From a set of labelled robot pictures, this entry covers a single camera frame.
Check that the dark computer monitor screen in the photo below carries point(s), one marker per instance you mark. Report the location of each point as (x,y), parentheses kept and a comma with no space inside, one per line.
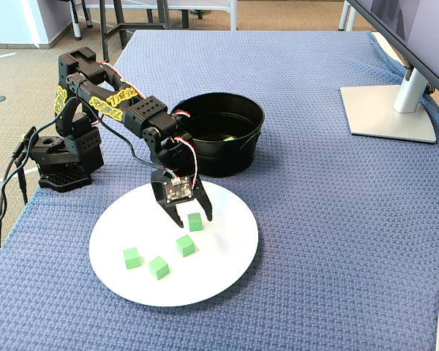
(424,22)

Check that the dark chair leg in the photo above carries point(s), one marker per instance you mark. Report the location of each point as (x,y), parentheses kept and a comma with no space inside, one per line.
(88,18)
(184,18)

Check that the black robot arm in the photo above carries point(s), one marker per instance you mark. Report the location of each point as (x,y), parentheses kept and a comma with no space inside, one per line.
(146,113)

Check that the white round plate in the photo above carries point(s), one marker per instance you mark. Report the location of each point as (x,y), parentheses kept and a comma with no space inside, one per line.
(223,256)

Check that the black stool frame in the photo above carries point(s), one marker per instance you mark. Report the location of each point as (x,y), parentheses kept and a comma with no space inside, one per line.
(139,25)

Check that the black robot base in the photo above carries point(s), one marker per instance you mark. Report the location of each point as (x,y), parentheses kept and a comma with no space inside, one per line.
(64,181)

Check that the blue woven cloth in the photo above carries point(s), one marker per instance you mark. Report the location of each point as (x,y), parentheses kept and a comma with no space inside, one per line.
(314,219)

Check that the small wrist camera board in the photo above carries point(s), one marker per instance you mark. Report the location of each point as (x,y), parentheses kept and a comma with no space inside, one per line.
(179,190)

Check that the green cube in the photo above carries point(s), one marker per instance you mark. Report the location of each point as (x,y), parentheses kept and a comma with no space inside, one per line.
(158,268)
(195,223)
(228,139)
(131,259)
(185,246)

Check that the white table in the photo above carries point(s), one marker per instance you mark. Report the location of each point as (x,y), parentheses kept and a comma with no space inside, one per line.
(233,14)

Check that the white chair leg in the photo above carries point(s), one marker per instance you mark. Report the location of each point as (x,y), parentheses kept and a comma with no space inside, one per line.
(77,22)

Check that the silver monitor stand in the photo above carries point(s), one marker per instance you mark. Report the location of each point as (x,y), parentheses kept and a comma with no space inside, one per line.
(388,120)

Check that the white desk leg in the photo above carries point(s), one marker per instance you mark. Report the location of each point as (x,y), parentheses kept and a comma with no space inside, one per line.
(345,14)

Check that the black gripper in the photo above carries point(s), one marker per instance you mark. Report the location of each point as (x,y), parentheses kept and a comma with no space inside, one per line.
(167,207)

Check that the black metal bucket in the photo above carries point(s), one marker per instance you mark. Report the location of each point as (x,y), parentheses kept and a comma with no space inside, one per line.
(227,161)

